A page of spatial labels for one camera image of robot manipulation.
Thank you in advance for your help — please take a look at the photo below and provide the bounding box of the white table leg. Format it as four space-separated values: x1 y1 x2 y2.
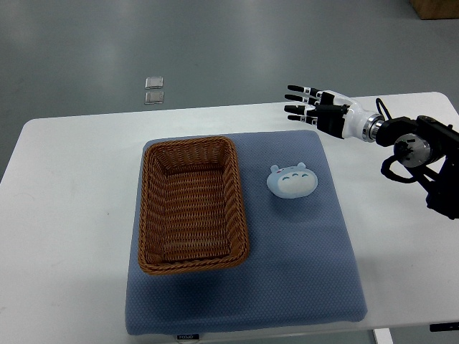
372 328 394 344

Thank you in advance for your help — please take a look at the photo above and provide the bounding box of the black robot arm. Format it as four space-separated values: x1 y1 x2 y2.
284 85 458 220

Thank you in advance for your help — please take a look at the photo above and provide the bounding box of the black cable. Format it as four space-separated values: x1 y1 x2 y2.
374 97 394 121

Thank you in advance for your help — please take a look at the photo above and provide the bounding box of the blue fabric mat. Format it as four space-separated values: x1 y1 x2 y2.
126 130 367 335

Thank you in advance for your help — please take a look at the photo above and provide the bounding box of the brown wicker basket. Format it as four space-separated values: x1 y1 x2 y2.
138 136 250 275

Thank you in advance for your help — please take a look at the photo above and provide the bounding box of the blue plush toy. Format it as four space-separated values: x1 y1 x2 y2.
266 162 318 199

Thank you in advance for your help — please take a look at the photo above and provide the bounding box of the brown cardboard box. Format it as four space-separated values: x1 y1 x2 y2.
409 0 458 20

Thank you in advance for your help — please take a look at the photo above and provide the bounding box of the black table control panel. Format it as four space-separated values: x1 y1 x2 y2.
430 322 459 333

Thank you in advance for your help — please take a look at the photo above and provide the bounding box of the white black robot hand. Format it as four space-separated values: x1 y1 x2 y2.
284 85 377 140

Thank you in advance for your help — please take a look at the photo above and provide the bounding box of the upper metal floor plate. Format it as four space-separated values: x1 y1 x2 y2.
145 77 164 90

